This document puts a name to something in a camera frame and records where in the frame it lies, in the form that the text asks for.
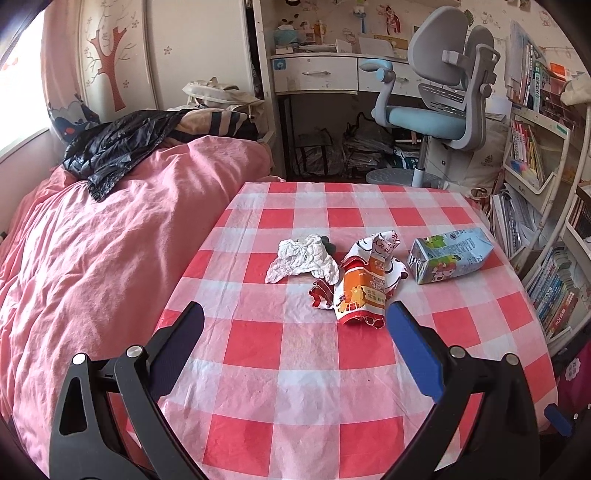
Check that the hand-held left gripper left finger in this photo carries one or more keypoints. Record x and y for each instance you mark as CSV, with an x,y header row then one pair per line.
x,y
184,337

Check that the dark grey small object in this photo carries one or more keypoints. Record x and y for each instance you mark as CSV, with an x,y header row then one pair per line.
x,y
328,244

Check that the pink flower bag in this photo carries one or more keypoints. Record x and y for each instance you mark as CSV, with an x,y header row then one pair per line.
x,y
571,374

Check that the stack of newspapers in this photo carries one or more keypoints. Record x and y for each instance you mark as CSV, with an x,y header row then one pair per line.
x,y
367,154

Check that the white bookshelf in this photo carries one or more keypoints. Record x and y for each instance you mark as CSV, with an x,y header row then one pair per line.
x,y
554,194

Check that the beige cloth bag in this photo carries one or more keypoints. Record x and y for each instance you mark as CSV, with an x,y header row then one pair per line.
x,y
217,94

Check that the black striped clear bag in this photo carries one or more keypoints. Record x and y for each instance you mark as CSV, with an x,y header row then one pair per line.
x,y
318,154

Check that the row of upright books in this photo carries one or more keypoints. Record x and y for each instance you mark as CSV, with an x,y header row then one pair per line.
x,y
531,78

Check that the pink duvet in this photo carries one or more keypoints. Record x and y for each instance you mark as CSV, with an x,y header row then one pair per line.
x,y
106,258

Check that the window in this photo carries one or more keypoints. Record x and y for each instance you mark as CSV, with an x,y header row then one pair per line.
x,y
18,83

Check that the red white snack wrapper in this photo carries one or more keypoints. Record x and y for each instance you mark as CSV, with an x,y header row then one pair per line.
x,y
364,281

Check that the row of thin colourful books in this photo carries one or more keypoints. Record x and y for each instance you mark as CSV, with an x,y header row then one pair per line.
x,y
526,150

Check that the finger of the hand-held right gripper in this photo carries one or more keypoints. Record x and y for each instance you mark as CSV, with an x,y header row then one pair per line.
x,y
557,419

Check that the white cloth sack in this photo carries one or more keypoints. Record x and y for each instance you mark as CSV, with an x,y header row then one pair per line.
x,y
485,161

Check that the beige black striped cushion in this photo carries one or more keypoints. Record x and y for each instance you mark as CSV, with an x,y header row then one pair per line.
x,y
217,122

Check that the white wardrobe with tree decal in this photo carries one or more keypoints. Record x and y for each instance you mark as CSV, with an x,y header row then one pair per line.
x,y
184,41

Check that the blue green milk carton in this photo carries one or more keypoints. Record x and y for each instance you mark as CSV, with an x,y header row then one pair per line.
x,y
448,261

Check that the grey blue desk chair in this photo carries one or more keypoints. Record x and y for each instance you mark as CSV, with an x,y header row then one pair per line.
x,y
429,120

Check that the white paper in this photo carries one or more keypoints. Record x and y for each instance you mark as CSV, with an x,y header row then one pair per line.
x,y
302,256

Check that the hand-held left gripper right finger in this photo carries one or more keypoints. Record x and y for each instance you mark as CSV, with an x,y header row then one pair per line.
x,y
415,350

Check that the stack of slanted books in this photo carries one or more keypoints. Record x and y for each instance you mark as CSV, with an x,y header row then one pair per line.
x,y
554,295

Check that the white desk with hutch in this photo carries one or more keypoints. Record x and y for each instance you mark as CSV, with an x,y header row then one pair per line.
x,y
314,74

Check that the red white checkered tablecloth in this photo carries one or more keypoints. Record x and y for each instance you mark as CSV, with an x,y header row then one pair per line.
x,y
300,360

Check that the black puffer jacket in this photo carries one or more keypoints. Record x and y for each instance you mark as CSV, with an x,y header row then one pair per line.
x,y
115,138

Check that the pile of magazines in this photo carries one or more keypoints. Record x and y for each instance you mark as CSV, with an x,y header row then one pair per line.
x,y
510,221

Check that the pink printed curtain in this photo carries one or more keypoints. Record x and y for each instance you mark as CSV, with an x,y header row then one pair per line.
x,y
60,69

